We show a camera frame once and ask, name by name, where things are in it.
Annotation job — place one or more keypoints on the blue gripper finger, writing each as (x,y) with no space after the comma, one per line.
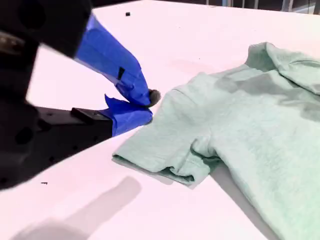
(95,125)
(110,55)

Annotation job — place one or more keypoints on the pale green T-shirt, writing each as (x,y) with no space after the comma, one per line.
(250,130)

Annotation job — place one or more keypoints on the small black cube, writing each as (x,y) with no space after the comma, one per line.
(127,13)

